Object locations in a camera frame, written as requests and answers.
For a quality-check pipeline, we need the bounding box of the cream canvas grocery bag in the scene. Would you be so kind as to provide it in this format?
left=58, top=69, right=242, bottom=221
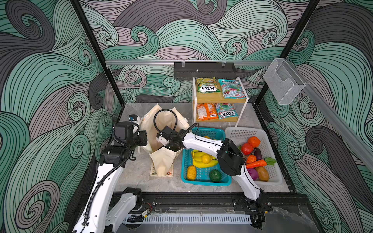
left=140, top=104, right=190, bottom=177

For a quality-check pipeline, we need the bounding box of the yellow banana bunch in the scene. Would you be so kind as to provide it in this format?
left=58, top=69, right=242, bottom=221
left=191, top=150, right=219, bottom=168

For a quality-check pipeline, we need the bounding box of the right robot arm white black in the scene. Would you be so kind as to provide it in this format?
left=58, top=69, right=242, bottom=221
left=153, top=109, right=273, bottom=215

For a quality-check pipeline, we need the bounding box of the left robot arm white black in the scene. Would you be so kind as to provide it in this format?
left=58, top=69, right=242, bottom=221
left=73, top=115, right=147, bottom=233

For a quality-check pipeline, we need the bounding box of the orange snack bag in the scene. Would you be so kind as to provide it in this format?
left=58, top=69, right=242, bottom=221
left=197, top=103, right=219, bottom=121

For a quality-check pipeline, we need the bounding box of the teal Fox's candy bag lower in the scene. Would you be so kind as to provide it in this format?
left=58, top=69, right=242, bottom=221
left=215, top=103, right=238, bottom=119

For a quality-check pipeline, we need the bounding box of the yellow green Fox's candy bag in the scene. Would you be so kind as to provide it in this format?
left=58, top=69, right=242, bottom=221
left=196, top=77, right=220, bottom=93

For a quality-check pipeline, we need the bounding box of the teal red candy bag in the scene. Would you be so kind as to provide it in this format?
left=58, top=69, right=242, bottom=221
left=219, top=79, right=246, bottom=99

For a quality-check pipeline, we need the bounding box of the yellow textured pineapple fruit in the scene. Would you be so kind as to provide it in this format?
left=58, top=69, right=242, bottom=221
left=186, top=165, right=197, bottom=181

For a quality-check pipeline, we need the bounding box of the yellow lemon on bananas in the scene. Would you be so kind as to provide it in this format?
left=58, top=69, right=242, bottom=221
left=202, top=154, right=212, bottom=164

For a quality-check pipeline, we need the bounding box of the teal plastic basket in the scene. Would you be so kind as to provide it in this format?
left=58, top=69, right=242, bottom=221
left=181, top=127, right=232, bottom=187

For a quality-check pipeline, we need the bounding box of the green avocado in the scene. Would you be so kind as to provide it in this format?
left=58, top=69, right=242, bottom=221
left=209, top=170, right=222, bottom=183

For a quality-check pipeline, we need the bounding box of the white wooden two-tier shelf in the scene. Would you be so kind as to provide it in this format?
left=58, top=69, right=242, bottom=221
left=192, top=77, right=250, bottom=127

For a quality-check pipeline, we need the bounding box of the white plastic basket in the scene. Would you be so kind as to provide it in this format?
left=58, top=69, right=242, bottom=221
left=225, top=127, right=283, bottom=186

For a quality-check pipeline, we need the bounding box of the red tomato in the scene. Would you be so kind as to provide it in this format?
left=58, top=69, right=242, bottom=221
left=241, top=142, right=254, bottom=156

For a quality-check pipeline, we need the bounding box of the orange small pumpkin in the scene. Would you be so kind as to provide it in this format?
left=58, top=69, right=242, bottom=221
left=245, top=154, right=257, bottom=164

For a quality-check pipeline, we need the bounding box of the orange fruit in white basket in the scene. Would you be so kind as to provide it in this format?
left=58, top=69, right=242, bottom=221
left=247, top=136, right=261, bottom=148

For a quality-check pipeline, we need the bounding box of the purple eggplant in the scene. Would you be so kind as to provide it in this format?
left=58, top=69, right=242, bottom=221
left=253, top=148, right=263, bottom=161

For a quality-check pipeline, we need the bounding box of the purple red onion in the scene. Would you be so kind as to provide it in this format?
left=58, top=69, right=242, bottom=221
left=247, top=168, right=259, bottom=181

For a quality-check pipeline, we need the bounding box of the brown potato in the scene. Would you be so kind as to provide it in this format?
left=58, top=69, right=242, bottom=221
left=255, top=167, right=270, bottom=182

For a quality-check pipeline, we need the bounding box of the orange carrot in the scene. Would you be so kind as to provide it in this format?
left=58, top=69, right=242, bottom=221
left=246, top=157, right=277, bottom=169

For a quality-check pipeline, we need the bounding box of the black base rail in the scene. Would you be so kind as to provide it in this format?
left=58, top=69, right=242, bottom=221
left=78, top=192, right=312, bottom=213

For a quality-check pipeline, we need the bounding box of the black wall-mounted tray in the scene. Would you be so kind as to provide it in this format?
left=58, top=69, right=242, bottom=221
left=174, top=63, right=238, bottom=81

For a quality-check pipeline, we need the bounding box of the white slotted cable duct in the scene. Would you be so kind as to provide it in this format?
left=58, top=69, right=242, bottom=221
left=123, top=214, right=252, bottom=225

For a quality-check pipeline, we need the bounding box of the aluminium wall rail back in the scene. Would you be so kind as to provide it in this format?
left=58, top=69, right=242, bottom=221
left=105, top=59, right=272, bottom=66

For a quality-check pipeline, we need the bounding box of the aluminium wall rail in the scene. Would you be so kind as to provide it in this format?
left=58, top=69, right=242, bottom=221
left=105, top=59, right=272, bottom=66
left=284, top=59, right=373, bottom=167

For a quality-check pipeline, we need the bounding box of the clear acrylic wall holder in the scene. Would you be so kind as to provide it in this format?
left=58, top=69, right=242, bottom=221
left=263, top=58, right=306, bottom=105

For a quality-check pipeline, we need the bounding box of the aluminium wall rail right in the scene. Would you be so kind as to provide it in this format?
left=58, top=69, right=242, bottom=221
left=284, top=59, right=373, bottom=167

